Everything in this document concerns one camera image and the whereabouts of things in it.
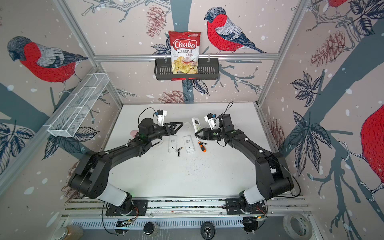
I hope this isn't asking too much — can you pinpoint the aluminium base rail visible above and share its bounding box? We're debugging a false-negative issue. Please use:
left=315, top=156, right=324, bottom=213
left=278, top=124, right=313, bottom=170
left=59, top=195, right=312, bottom=220

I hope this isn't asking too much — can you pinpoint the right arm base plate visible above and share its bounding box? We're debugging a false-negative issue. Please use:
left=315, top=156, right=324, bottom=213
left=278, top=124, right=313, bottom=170
left=222, top=198, right=267, bottom=215

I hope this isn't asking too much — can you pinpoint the white battery cover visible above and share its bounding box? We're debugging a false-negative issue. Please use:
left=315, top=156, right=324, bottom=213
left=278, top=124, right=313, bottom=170
left=182, top=122, right=192, bottom=131

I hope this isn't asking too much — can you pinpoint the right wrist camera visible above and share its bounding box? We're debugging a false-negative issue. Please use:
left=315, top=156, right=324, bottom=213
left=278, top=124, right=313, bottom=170
left=204, top=113, right=217, bottom=130

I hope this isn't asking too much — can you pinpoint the orange black screwdriver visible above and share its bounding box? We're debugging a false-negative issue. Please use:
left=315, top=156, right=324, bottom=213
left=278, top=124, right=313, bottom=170
left=198, top=141, right=207, bottom=153

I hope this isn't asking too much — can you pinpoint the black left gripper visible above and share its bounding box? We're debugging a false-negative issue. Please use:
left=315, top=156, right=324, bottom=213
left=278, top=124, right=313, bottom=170
left=147, top=122, right=183, bottom=142

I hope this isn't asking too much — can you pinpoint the pink handled knife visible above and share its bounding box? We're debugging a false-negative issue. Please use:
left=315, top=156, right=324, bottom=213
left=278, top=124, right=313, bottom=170
left=131, top=130, right=139, bottom=137

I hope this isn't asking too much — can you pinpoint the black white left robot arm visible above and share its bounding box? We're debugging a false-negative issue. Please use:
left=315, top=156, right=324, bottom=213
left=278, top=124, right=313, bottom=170
left=69, top=118, right=184, bottom=214

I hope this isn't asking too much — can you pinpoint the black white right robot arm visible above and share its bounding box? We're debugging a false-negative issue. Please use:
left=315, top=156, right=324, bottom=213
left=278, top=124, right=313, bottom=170
left=195, top=114, right=294, bottom=213

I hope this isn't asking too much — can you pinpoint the clear tape roll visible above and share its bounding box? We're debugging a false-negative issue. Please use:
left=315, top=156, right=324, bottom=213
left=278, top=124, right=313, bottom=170
left=283, top=213, right=313, bottom=240

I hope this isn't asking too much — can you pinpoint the Chuba cassava chips bag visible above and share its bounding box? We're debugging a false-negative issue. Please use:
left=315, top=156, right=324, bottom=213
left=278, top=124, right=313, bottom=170
left=169, top=31, right=201, bottom=74

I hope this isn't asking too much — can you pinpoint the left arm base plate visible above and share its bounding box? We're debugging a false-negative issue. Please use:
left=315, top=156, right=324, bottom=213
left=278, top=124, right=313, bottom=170
left=106, top=200, right=149, bottom=217

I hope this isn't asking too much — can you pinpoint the metal lidded jar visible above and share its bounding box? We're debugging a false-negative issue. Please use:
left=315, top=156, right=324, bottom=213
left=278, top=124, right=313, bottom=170
left=53, top=225, right=84, bottom=240

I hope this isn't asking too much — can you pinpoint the black wall basket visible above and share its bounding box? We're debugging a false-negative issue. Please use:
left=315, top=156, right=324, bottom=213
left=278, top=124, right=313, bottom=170
left=154, top=58, right=220, bottom=81

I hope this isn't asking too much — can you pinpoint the white wire mesh basket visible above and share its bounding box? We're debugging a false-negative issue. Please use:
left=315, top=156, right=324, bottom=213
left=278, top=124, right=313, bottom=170
left=48, top=73, right=110, bottom=137

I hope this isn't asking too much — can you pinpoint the white remote control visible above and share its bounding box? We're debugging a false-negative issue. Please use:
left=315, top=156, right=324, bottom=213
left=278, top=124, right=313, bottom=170
left=192, top=118, right=202, bottom=133
left=168, top=135, right=178, bottom=153
left=183, top=135, right=195, bottom=154

